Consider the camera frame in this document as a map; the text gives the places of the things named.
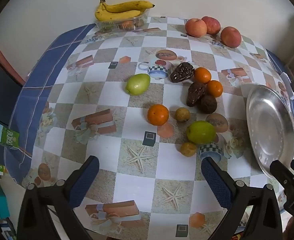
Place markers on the clear plastic container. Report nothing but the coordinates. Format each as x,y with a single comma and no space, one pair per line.
139,22

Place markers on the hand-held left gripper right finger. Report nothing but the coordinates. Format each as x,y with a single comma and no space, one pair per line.
217,182

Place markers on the small yellow-brown round fruit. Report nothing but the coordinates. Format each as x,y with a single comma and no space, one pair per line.
188,149
182,114

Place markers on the light green pear-shaped fruit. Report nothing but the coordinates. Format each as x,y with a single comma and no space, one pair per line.
137,84

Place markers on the dark brown wrinkled fruit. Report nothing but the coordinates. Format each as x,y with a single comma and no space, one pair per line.
195,94
181,72

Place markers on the checkered printed tablecloth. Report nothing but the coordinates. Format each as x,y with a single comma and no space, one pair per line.
172,155

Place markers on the small reddish fruit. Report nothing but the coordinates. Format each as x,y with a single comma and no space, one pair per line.
126,24

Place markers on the green and white carton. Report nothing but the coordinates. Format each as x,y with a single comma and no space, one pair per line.
8,137

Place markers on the red apple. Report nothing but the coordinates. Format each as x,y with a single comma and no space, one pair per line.
213,25
230,37
196,27

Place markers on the green apple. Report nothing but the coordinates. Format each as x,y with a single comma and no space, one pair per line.
201,132

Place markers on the stainless steel plate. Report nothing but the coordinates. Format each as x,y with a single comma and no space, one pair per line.
272,130

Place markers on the dark brown round fruit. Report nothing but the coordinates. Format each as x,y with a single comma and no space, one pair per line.
208,104

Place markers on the white device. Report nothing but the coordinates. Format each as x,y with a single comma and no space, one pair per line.
288,85

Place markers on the orange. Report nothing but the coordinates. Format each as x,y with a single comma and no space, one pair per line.
202,75
215,88
158,114

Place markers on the yellow banana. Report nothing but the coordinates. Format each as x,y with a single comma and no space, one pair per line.
117,15
127,6

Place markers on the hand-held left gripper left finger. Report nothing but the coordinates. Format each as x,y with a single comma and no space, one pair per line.
84,180

